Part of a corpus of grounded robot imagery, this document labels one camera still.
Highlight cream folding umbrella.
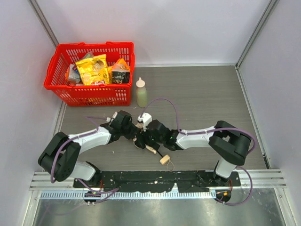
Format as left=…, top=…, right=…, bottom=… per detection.
left=133, top=137, right=175, bottom=172

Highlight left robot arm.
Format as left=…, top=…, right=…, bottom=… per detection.
left=38, top=111, right=142, bottom=184

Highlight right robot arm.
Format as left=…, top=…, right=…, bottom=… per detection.
left=133, top=120, right=255, bottom=185

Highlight clear plastic bottle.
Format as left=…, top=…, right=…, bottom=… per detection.
left=136, top=77, right=148, bottom=108

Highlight black snack packet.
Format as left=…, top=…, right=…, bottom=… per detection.
left=111, top=70, right=130, bottom=84

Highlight red plastic shopping basket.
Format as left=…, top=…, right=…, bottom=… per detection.
left=44, top=41, right=135, bottom=107

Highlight orange snack bag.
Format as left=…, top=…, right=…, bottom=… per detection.
left=108, top=58, right=130, bottom=73

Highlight yellow snack bag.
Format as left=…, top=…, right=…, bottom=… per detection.
left=75, top=54, right=111, bottom=86

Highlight grey box in basket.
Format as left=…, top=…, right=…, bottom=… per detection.
left=65, top=64, right=81, bottom=84

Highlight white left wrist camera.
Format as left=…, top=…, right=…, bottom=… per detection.
left=106, top=112, right=118, bottom=123

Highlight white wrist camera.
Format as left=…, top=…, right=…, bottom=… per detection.
left=106, top=112, right=118, bottom=123
left=136, top=113, right=152, bottom=132

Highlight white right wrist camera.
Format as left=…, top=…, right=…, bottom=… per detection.
left=136, top=113, right=152, bottom=132

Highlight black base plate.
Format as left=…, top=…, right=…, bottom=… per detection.
left=82, top=170, right=241, bottom=193

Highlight grey slotted cable duct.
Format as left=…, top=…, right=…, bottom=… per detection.
left=40, top=190, right=216, bottom=200

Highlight grey wall corner profile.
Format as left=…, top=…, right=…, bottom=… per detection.
left=28, top=0, right=59, bottom=47

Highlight right wall corner profile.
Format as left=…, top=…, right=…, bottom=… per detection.
left=235, top=0, right=279, bottom=70

